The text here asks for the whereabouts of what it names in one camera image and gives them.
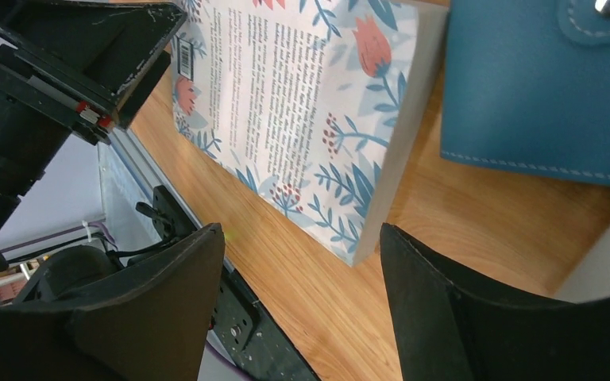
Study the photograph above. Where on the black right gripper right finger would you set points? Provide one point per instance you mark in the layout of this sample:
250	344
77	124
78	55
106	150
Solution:
454	323

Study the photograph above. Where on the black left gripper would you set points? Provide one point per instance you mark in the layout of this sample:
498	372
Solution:
87	66

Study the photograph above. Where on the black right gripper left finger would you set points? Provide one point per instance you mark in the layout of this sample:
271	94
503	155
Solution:
148	321

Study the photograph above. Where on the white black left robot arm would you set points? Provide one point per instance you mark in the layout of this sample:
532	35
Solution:
28	142

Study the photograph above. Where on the small blue wallet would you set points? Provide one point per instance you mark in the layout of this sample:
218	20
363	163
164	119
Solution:
527	88

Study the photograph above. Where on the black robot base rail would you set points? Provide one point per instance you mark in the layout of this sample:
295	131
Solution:
244	342

